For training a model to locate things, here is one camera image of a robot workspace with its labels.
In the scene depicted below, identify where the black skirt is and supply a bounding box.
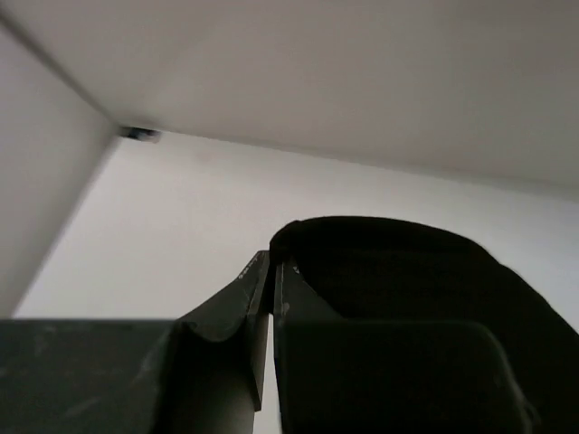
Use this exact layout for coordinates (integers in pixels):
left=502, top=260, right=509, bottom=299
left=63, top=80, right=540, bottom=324
left=268, top=217, right=578, bottom=433

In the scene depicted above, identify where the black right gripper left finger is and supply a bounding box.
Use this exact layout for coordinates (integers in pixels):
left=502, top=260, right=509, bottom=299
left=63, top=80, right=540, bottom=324
left=1, top=251, right=269, bottom=433

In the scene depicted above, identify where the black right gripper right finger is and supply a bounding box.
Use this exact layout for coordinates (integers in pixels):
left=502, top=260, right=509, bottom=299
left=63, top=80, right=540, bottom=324
left=273, top=261, right=536, bottom=433

